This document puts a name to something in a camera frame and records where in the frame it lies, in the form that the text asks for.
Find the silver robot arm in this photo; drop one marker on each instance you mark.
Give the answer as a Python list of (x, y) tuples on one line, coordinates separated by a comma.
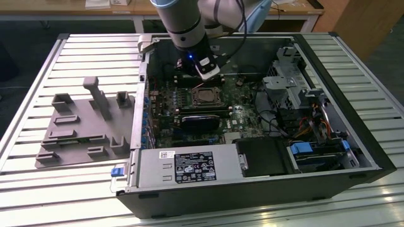
[(182, 23)]

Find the black RAM slot block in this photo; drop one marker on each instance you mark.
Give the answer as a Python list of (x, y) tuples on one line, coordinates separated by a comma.
[(182, 82)]

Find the black RAM stick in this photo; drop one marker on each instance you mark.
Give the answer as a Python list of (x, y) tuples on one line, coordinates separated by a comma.
[(201, 107)]

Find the green motherboard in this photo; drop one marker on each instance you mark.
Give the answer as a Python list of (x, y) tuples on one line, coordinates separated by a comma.
[(245, 118)]

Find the metal disk bay cage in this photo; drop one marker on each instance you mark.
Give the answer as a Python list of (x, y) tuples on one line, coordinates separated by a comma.
[(284, 89)]

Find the silver chipset heatsink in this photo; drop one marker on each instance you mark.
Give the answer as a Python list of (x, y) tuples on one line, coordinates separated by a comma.
[(232, 136)]

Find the white box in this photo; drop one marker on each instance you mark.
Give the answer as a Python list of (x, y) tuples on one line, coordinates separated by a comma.
[(97, 4)]

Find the grey parts rack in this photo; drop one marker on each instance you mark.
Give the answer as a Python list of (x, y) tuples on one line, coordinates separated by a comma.
[(81, 118)]

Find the black drive bay box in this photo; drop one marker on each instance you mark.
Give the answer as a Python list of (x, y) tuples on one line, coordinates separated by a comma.
[(261, 156)]

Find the wooden desk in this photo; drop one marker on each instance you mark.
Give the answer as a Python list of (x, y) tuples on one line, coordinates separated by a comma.
[(62, 11)]

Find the grey power supply unit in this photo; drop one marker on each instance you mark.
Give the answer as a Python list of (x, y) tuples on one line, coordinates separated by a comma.
[(150, 170)]

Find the blue disk carrier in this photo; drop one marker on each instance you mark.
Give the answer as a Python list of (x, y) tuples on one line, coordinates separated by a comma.
[(300, 147)]

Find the blue case latch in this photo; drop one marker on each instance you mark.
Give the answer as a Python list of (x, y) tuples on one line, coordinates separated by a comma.
[(116, 171)]

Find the wooden cabinet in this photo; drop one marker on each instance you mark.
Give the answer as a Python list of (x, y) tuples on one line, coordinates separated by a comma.
[(362, 23)]

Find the black PC case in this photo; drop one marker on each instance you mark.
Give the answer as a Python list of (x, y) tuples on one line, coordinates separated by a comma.
[(220, 201)]

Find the blue plastic clip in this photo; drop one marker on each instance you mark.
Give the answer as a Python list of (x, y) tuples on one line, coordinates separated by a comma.
[(345, 145)]

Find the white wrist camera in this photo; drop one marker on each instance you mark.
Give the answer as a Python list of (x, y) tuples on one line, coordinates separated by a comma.
[(209, 73)]

